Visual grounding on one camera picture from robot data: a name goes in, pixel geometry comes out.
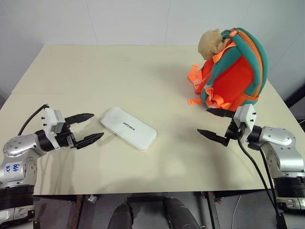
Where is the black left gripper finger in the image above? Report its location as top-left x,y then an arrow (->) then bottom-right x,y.
65,113 -> 95,125
75,132 -> 105,150

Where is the beige plush toy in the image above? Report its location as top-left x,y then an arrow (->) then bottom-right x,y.
198,28 -> 226,61

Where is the dark rounded shape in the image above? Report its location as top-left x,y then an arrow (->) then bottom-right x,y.
163,197 -> 200,229
108,202 -> 134,229

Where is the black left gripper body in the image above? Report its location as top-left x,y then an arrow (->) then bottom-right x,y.
55,122 -> 78,150

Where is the white sticker with blue writing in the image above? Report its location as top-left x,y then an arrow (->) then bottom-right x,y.
4,161 -> 24,182

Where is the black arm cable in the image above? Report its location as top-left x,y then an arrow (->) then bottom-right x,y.
18,104 -> 50,137
236,137 -> 286,229

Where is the white rectangular power bank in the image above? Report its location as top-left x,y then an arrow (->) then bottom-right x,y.
100,106 -> 158,153

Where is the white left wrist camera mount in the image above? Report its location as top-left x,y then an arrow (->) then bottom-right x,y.
41,108 -> 66,144

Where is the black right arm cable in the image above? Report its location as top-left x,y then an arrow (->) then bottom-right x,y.
236,137 -> 286,229

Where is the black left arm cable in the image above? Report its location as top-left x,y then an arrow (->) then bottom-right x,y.
18,104 -> 50,137

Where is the thin white cable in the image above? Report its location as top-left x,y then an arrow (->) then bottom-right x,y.
232,194 -> 242,229

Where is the black metal table leg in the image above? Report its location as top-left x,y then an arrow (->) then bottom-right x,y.
205,190 -> 223,229
71,194 -> 84,229

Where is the orange and teal backpack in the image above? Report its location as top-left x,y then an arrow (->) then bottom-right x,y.
187,27 -> 270,113

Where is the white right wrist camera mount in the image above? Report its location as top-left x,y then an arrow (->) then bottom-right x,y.
233,104 -> 258,137

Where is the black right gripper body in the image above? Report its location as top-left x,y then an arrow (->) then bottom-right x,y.
224,118 -> 246,142

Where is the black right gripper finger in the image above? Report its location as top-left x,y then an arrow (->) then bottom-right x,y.
205,108 -> 235,118
197,129 -> 231,146

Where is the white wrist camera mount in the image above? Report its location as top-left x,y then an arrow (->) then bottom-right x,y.
233,104 -> 258,137
41,108 -> 66,144

